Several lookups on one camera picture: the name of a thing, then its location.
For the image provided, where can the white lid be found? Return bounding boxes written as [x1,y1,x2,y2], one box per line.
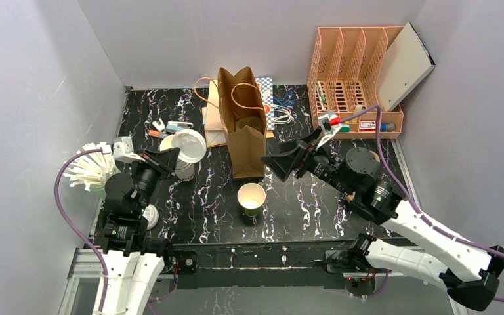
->
[171,129,207,163]
[142,204,159,230]

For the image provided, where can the green paper coffee cup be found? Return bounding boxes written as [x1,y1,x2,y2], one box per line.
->
[237,183,266,226]

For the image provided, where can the brown paper bag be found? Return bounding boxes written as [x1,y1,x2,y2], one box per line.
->
[207,66,267,179]

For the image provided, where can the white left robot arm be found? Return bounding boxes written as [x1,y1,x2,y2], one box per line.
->
[93,136,180,314]

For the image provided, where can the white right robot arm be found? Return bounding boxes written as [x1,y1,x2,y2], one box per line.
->
[262,117,504,311]

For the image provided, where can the green cup of stirrers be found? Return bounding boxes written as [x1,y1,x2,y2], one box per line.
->
[64,142,120,196]

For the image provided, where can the stack of white lids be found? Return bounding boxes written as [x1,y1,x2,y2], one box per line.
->
[159,135,195,182]

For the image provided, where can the orange file organizer rack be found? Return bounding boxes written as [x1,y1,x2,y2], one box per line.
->
[307,26,402,127]

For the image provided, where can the white folder board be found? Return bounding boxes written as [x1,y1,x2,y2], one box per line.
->
[376,22,436,112]

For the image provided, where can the checkered paper sheet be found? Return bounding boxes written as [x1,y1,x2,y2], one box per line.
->
[255,77,275,131]

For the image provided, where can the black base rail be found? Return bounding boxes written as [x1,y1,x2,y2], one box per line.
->
[171,240,352,274]

